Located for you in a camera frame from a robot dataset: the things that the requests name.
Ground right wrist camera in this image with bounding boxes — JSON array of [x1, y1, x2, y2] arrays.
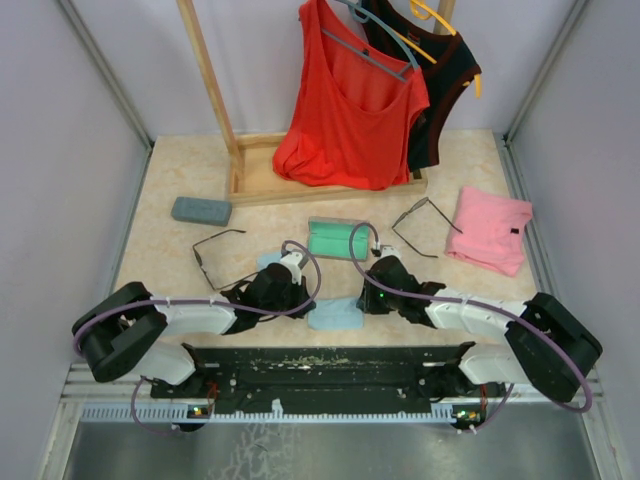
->
[[371, 242, 402, 259]]

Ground light blue cleaning cloth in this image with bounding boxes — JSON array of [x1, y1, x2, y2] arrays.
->
[[256, 252, 282, 272]]

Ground grey glasses case green lining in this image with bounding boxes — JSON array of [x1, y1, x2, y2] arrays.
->
[[307, 217, 369, 262]]

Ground black frame eyeglasses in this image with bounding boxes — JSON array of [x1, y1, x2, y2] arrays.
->
[[191, 228, 257, 291]]

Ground yellow clothes hanger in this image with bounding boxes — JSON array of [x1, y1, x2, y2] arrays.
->
[[408, 0, 483, 99]]

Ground thin metal frame sunglasses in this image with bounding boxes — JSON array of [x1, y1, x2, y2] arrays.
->
[[391, 196, 464, 260]]

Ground grey clothes hanger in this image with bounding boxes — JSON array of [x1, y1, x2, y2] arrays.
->
[[320, 0, 422, 82]]

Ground blue-grey glasses case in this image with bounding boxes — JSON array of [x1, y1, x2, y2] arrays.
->
[[171, 196, 232, 226]]

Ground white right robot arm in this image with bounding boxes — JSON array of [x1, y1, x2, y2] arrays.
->
[[358, 255, 603, 403]]

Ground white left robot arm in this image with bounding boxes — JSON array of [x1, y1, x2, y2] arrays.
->
[[72, 259, 317, 397]]

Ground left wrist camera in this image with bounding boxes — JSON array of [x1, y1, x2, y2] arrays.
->
[[279, 251, 309, 285]]

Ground folded pink t-shirt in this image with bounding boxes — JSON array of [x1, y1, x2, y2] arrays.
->
[[444, 186, 533, 277]]

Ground black maroon-trimmed tank top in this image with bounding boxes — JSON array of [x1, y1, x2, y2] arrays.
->
[[363, 1, 482, 171]]

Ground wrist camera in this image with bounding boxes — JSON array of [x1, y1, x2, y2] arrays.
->
[[279, 251, 309, 285], [371, 242, 402, 259]]

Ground red tank top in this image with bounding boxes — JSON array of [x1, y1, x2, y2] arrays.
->
[[272, 1, 429, 191]]

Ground wooden clothes rack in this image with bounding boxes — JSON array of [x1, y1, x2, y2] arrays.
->
[[177, 1, 427, 207]]

